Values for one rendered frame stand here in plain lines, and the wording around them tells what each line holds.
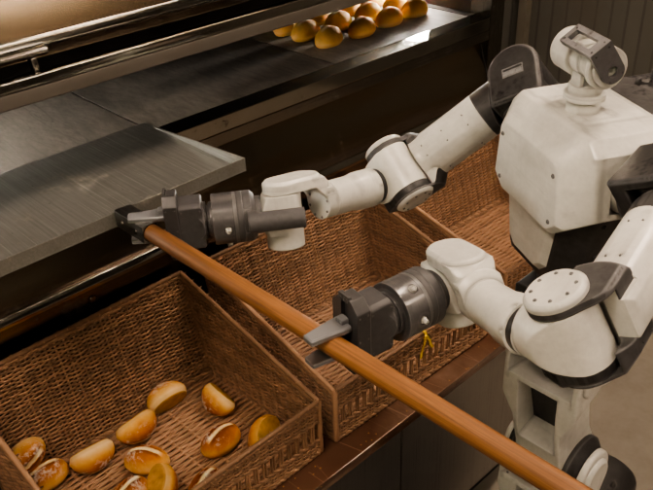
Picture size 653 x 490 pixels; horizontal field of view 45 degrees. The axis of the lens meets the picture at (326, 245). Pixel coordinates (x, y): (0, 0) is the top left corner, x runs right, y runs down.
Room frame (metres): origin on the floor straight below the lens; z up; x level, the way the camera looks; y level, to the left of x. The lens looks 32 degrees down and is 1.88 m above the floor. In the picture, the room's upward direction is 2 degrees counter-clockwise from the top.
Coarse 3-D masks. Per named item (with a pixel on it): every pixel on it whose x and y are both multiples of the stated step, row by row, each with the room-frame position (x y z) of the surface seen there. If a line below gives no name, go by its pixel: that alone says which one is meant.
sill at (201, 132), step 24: (456, 24) 2.36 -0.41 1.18; (480, 24) 2.39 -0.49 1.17; (384, 48) 2.16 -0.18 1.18; (408, 48) 2.16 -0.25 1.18; (432, 48) 2.24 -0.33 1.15; (312, 72) 1.99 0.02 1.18; (336, 72) 1.98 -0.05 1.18; (360, 72) 2.03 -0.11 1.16; (264, 96) 1.83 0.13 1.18; (288, 96) 1.86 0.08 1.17; (312, 96) 1.91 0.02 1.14; (192, 120) 1.70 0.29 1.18; (216, 120) 1.71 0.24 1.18; (240, 120) 1.76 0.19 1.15
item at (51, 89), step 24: (288, 0) 1.92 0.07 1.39; (336, 0) 1.78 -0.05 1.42; (360, 0) 1.82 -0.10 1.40; (264, 24) 1.63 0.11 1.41; (288, 24) 1.67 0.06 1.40; (120, 48) 1.60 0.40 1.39; (168, 48) 1.48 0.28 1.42; (192, 48) 1.51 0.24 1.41; (96, 72) 1.37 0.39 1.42; (120, 72) 1.40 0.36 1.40; (24, 96) 1.28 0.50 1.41; (48, 96) 1.30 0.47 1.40
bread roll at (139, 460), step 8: (136, 448) 1.22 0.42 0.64; (144, 448) 1.21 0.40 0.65; (152, 448) 1.21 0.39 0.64; (160, 448) 1.22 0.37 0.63; (128, 456) 1.20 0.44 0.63; (136, 456) 1.20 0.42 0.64; (144, 456) 1.20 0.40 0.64; (152, 456) 1.20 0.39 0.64; (160, 456) 1.20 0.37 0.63; (168, 456) 1.21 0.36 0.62; (128, 464) 1.19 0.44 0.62; (136, 464) 1.19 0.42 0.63; (144, 464) 1.19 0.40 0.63; (152, 464) 1.19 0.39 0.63; (168, 464) 1.20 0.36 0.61; (136, 472) 1.18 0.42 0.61; (144, 472) 1.18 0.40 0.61
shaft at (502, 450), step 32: (192, 256) 1.05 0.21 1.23; (224, 288) 0.98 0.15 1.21; (256, 288) 0.95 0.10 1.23; (288, 320) 0.87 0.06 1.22; (352, 352) 0.79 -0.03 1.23; (384, 384) 0.74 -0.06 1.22; (416, 384) 0.73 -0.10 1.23; (448, 416) 0.67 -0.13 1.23; (480, 448) 0.63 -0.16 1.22; (512, 448) 0.62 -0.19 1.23; (544, 480) 0.57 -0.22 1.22; (576, 480) 0.57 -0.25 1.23
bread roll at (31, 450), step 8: (24, 440) 1.20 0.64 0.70; (32, 440) 1.20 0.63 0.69; (40, 440) 1.21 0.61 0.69; (16, 448) 1.18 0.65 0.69; (24, 448) 1.18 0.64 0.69; (32, 448) 1.18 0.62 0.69; (40, 448) 1.19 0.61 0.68; (24, 456) 1.17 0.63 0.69; (32, 456) 1.17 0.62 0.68; (40, 456) 1.18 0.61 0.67; (24, 464) 1.15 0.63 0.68; (32, 464) 1.16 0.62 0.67
